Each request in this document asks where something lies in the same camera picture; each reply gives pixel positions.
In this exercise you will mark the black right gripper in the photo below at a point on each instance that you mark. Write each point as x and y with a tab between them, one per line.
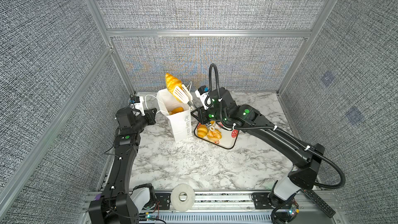
201	117

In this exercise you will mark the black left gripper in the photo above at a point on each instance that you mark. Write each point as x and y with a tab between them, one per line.
150	116

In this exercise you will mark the fake croissant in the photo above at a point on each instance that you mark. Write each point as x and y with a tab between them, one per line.
202	131
172	83

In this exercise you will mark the round fake bread bottom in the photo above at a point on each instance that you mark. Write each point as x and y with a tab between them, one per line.
214	134

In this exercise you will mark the white paper gift bag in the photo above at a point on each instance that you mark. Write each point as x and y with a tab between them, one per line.
180	124

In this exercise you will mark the fake bread roll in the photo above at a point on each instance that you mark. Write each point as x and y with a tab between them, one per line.
176	110

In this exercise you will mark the white slotted bread tongs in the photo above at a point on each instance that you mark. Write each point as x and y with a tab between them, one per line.
181	93

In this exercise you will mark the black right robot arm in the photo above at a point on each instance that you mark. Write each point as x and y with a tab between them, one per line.
245	118

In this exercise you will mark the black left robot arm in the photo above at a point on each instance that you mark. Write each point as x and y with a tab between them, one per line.
116	205

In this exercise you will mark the white tray with black rim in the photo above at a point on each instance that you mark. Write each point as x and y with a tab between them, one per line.
229	137

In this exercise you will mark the purple plastic fork toy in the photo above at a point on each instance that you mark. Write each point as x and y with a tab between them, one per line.
97	197

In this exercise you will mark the white tape roll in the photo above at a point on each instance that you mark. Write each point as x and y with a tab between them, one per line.
183	197

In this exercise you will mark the black remote control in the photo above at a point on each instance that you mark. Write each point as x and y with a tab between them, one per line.
318	201

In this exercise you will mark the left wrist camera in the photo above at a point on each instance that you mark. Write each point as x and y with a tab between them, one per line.
136	102

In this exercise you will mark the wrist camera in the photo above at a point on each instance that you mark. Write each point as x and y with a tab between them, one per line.
136	102
202	93

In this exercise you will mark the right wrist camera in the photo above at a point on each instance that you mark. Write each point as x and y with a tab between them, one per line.
202	93

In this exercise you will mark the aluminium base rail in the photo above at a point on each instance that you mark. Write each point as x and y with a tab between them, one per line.
241	207

